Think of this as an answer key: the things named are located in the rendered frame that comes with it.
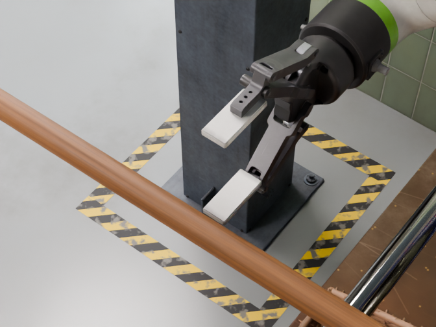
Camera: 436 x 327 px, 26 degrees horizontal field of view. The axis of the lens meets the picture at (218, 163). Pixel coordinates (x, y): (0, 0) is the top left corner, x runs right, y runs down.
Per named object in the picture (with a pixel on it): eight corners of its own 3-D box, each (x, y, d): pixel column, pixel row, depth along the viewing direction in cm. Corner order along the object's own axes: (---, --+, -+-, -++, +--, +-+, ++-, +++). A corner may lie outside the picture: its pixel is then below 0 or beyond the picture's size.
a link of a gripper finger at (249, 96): (271, 87, 95) (273, 67, 93) (241, 118, 93) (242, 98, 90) (259, 81, 96) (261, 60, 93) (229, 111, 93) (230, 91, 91)
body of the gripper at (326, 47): (361, 48, 103) (313, 99, 98) (352, 99, 109) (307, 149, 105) (304, 18, 105) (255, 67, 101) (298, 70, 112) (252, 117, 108)
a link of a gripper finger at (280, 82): (311, 100, 103) (316, 89, 103) (269, 102, 93) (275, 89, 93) (281, 84, 105) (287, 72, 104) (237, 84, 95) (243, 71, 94)
